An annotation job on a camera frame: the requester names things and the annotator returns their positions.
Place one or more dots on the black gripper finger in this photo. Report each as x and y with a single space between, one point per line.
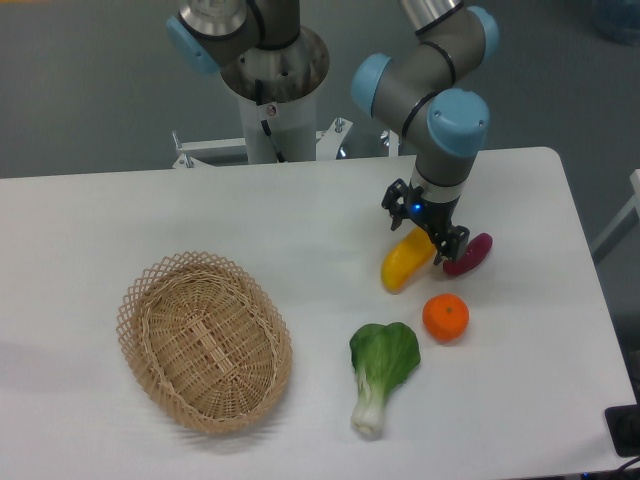
394 203
451 245

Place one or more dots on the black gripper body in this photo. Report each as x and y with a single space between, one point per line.
435 218

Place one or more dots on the yellow orange mango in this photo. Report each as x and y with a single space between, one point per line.
405 259

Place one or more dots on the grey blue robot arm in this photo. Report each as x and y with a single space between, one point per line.
416 97

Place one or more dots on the purple sweet potato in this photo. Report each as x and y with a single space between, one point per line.
476 252

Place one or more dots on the orange mandarin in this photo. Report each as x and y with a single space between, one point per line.
445 317

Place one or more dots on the green bok choy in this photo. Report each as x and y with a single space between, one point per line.
383 357

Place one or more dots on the black device at table edge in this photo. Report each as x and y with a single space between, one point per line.
623 425

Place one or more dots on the woven wicker basket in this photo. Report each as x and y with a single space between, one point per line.
205 342

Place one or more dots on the blue water bottle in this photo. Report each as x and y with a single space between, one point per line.
618 20

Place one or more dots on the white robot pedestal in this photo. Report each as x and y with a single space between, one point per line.
277 93

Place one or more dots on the white furniture frame right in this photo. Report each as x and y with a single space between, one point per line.
619 226

